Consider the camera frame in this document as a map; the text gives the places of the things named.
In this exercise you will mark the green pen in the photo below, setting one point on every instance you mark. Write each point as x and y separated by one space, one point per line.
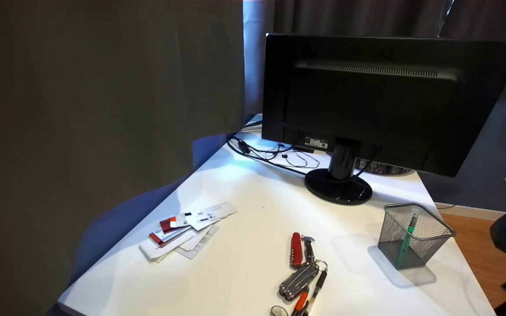
406 242

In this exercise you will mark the black orange key tool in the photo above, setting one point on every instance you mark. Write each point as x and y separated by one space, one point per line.
319 282

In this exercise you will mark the plain white card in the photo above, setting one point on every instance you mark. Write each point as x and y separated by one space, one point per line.
201 242

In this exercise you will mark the white card with black print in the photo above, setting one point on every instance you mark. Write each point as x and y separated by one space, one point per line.
211 214

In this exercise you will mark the gray key fob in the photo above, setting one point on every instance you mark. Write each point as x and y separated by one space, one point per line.
297 280

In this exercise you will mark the red pocket knife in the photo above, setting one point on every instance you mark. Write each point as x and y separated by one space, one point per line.
296 249

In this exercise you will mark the black monitor on round stand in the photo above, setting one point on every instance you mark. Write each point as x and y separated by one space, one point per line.
382 98

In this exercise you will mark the silver metal key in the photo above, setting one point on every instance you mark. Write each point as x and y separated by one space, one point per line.
310 249

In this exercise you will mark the white card with red print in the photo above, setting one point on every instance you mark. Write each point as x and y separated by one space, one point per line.
162 238

